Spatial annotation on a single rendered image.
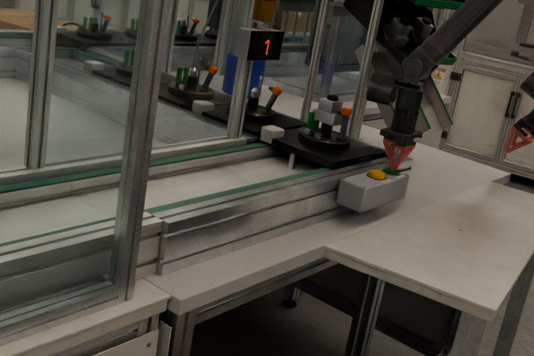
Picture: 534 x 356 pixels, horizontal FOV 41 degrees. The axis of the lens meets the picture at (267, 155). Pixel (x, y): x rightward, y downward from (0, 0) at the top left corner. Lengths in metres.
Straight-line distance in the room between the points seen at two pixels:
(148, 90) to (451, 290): 0.73
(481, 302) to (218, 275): 0.50
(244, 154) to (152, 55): 0.77
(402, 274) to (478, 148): 4.42
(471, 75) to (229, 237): 4.56
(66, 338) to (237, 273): 0.36
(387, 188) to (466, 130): 4.18
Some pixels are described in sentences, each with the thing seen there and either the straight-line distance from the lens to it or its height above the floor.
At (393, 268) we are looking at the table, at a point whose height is 0.86.
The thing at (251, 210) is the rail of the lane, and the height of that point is 0.94.
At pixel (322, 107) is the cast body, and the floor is 1.06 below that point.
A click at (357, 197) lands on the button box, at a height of 0.93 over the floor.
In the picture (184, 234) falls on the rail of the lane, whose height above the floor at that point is 0.93.
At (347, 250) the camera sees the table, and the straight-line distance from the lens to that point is 1.51.
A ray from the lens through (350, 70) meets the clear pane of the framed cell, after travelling 3.03.
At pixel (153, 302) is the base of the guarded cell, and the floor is 0.86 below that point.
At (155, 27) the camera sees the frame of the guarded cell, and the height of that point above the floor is 1.30.
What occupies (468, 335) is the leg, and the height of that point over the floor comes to 0.78.
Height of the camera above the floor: 1.44
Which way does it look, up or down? 16 degrees down
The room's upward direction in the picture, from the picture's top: 10 degrees clockwise
